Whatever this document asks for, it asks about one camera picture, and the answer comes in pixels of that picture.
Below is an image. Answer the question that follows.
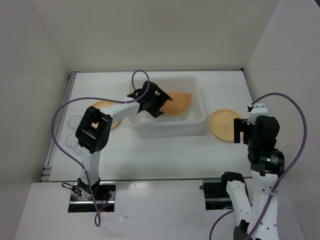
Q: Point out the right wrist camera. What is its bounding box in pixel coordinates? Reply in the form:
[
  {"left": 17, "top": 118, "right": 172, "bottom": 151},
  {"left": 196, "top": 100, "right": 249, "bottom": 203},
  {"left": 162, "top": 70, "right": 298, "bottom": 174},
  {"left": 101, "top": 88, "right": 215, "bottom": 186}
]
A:
[{"left": 247, "top": 102, "right": 269, "bottom": 125}]

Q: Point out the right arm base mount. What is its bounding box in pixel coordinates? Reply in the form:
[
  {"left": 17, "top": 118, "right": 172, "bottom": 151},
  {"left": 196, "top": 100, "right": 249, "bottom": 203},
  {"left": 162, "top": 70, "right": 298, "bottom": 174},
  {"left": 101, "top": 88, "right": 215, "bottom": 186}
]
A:
[{"left": 199, "top": 178, "right": 233, "bottom": 211}]

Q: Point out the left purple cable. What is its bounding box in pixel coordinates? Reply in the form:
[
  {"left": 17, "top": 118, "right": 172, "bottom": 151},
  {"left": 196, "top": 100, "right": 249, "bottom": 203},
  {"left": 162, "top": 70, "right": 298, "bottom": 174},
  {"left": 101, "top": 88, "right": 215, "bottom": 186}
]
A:
[{"left": 51, "top": 69, "right": 152, "bottom": 227}]

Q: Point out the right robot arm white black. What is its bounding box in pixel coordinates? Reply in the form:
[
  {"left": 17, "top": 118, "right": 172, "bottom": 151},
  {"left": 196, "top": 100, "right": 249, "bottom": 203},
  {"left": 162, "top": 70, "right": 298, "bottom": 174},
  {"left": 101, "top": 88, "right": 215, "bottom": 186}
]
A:
[{"left": 219, "top": 115, "right": 285, "bottom": 240}]

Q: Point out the clear plastic bin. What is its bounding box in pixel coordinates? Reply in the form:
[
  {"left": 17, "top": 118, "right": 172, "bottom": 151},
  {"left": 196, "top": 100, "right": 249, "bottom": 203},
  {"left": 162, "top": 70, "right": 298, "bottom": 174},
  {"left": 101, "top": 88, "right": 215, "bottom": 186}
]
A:
[{"left": 125, "top": 75, "right": 206, "bottom": 139}]

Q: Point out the clear glass cup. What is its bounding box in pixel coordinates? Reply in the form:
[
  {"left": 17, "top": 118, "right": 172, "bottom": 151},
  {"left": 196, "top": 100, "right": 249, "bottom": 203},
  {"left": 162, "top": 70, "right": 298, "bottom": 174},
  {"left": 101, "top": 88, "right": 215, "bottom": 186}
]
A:
[
  {"left": 65, "top": 132, "right": 81, "bottom": 154},
  {"left": 67, "top": 115, "right": 82, "bottom": 131}
]

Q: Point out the near clear glass cup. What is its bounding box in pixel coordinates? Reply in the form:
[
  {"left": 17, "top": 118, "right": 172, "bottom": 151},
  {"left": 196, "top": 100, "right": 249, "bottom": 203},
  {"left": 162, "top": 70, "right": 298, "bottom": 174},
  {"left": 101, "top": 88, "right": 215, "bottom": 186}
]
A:
[{"left": 65, "top": 132, "right": 81, "bottom": 154}]

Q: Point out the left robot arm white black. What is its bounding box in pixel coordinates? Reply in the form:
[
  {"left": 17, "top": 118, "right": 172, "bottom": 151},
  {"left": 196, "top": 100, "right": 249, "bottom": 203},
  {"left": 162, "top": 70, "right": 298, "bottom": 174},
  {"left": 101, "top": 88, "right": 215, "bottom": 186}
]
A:
[{"left": 75, "top": 81, "right": 173, "bottom": 200}]

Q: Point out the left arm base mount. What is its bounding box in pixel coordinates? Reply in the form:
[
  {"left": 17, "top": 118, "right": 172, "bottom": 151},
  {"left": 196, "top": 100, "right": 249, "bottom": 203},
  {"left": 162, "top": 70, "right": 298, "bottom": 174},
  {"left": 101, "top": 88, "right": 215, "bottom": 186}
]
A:
[{"left": 61, "top": 182, "right": 116, "bottom": 213}]

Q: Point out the left beige plastic plate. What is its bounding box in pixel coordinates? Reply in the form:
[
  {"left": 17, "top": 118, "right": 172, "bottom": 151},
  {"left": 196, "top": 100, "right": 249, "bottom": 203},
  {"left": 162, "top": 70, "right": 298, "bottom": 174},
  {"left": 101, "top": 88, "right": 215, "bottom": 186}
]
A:
[{"left": 91, "top": 100, "right": 119, "bottom": 130}]

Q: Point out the far clear glass cup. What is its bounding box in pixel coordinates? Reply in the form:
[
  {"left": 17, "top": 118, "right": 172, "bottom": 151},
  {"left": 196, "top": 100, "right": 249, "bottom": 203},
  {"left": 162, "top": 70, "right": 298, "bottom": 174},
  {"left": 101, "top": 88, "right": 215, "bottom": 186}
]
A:
[{"left": 67, "top": 115, "right": 82, "bottom": 131}]

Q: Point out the triangular woven bamboo tray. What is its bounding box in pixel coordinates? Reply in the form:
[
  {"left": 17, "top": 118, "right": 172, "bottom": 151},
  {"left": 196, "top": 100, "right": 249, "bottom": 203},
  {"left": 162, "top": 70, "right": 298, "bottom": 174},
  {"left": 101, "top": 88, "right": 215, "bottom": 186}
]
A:
[{"left": 160, "top": 92, "right": 193, "bottom": 117}]

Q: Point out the beige bear plate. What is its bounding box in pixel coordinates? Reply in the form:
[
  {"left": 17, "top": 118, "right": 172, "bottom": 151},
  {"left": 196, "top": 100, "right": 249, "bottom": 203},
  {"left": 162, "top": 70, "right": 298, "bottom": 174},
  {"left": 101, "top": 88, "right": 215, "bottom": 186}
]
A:
[{"left": 208, "top": 109, "right": 243, "bottom": 143}]

